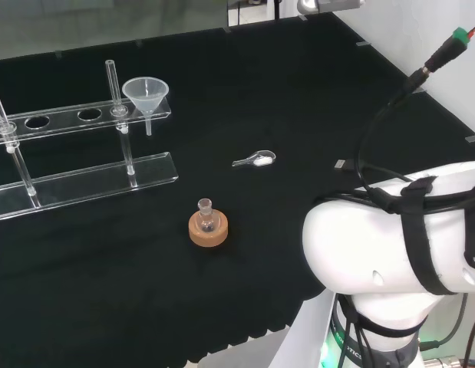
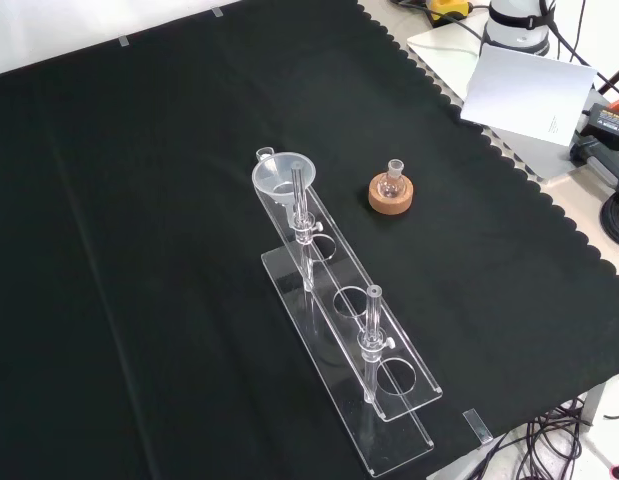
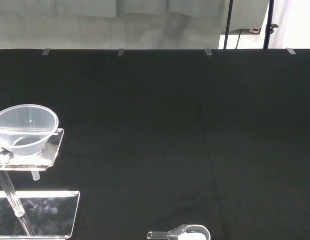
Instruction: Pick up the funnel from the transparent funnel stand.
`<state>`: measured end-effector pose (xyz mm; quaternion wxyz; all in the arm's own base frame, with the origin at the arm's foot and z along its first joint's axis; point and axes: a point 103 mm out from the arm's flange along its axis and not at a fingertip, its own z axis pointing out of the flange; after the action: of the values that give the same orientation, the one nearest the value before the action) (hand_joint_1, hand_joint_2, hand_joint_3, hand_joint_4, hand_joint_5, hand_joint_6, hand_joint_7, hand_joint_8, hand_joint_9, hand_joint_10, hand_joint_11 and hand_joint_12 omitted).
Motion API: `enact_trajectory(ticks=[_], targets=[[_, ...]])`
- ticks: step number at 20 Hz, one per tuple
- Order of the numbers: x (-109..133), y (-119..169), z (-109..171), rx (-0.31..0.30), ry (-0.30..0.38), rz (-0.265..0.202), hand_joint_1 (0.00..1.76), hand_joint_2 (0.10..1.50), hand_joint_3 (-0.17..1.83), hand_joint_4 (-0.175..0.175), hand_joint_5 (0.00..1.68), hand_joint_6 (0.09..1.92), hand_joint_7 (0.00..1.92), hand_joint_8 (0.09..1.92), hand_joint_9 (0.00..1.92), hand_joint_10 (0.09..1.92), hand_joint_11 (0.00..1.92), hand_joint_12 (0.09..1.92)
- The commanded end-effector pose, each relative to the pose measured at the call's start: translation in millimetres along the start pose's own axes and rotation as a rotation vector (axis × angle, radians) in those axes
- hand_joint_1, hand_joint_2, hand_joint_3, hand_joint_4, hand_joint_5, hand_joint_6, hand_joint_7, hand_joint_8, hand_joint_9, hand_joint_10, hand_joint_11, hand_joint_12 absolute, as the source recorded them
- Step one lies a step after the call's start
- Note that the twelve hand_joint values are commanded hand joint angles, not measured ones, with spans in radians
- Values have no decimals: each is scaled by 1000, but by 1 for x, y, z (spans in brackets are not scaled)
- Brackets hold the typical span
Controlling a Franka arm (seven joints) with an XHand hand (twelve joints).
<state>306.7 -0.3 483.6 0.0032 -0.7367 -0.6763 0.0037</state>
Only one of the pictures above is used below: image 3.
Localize clear glass weighing funnel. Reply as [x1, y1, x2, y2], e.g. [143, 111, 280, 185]
[146, 224, 211, 240]

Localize clear acrylic funnel stand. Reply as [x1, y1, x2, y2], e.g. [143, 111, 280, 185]
[0, 128, 81, 238]

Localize black tripod pole with clamp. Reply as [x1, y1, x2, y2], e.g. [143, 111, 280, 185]
[262, 0, 280, 51]

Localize black bench cloth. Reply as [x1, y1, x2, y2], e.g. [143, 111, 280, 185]
[0, 48, 310, 240]

